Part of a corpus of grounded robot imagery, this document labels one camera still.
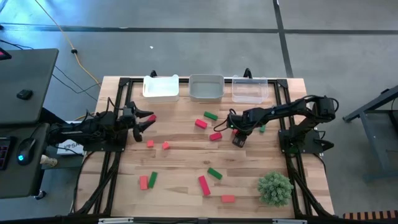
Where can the small black desk device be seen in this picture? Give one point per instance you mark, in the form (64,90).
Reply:
(24,94)

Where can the grey metal table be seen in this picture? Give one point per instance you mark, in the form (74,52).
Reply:
(373,143)

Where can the clear plastic bin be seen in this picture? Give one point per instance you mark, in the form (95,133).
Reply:
(250,90)

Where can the black frame foot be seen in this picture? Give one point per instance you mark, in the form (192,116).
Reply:
(153,73)
(247,73)

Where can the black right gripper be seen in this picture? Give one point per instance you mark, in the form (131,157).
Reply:
(237,122)

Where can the green wooden block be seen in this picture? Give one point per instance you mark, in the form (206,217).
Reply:
(211,115)
(262,128)
(152,180)
(214,173)

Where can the white plastic bin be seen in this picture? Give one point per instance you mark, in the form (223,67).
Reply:
(160,88)

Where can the dark grey desk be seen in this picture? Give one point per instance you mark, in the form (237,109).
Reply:
(28,77)
(18,180)

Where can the orange wooden cube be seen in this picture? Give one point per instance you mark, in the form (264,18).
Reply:
(165,145)
(150,143)

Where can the orange black striped bar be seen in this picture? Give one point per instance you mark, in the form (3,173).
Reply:
(370,215)

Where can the black backlit keyboard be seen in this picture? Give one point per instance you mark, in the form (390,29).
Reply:
(3,152)

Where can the black computer mouse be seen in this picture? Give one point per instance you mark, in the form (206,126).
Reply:
(25,151)

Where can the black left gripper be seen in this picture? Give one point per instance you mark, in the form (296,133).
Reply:
(129,119)

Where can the long red wooden block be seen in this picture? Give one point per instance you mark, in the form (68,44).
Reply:
(204,185)

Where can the black device with red light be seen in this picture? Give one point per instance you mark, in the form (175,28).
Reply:
(3,54)

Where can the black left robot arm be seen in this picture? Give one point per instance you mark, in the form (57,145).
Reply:
(90,127)

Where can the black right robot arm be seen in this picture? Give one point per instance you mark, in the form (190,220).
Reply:
(292,107)

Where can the green artificial shrub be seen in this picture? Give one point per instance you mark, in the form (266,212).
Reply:
(275,189)

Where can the white plug adapter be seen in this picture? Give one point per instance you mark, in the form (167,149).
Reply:
(48,160)

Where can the white labelled box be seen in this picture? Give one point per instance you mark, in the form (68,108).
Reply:
(70,146)

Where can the grey plastic bin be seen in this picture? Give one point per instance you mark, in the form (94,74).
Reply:
(206,88)

